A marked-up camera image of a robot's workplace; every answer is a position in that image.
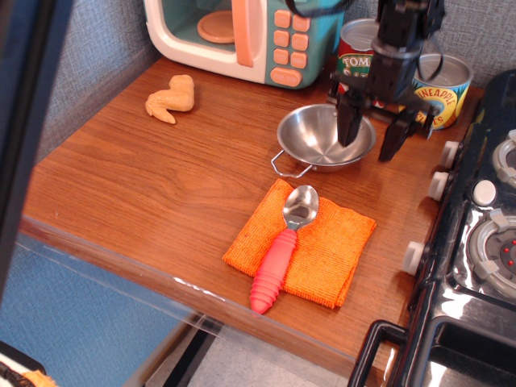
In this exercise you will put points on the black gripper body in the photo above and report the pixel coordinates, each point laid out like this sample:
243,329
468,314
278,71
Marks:
389,80

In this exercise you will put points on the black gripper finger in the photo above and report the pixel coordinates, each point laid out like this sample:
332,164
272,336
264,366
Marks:
349,115
396,134

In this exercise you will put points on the silver metal bowl with handles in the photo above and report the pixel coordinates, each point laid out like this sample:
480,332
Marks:
309,135

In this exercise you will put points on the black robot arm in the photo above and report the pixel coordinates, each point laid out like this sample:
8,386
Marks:
404,27

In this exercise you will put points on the orange folded towel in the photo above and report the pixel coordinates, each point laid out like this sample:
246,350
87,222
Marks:
326,256

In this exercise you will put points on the pineapple slices can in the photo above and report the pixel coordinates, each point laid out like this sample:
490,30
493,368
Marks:
447,91

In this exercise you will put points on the tomato sauce can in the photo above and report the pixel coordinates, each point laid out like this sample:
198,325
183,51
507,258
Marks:
354,53

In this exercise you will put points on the teal toy microwave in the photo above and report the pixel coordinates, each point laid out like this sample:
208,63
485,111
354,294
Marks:
259,41

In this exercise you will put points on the toy chicken wing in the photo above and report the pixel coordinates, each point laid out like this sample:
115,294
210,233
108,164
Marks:
179,96

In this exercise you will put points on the black toy stove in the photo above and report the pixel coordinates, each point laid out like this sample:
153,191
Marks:
461,329

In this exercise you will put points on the spoon with pink handle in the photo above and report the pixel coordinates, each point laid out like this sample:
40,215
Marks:
300,210

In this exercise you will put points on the dark blurred foreground post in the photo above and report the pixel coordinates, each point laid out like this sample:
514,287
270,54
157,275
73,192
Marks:
32,37

